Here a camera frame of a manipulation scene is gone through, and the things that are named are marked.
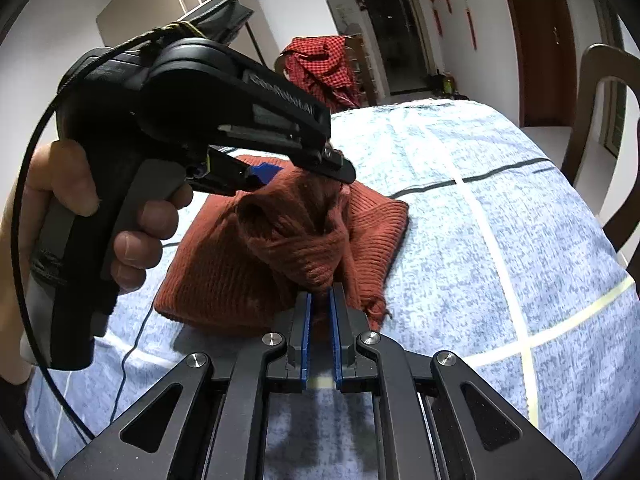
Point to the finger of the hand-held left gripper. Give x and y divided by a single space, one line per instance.
332 167
225 172

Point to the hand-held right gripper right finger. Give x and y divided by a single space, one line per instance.
336 340

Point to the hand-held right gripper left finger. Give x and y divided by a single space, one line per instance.
305 340

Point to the rust red knit sweater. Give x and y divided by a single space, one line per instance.
225 270

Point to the person's left forearm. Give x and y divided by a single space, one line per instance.
10 285

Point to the person's left hand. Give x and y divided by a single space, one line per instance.
145 240

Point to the beige tall cabinet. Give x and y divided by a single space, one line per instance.
150 0

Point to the red plaid garment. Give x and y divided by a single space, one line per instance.
320 67

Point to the yellow bottle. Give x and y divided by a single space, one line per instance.
447 82

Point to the dark glass door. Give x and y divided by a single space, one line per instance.
395 35

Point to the blue plaid tablecloth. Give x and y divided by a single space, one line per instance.
475 260

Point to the brown wooden door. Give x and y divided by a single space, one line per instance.
535 35

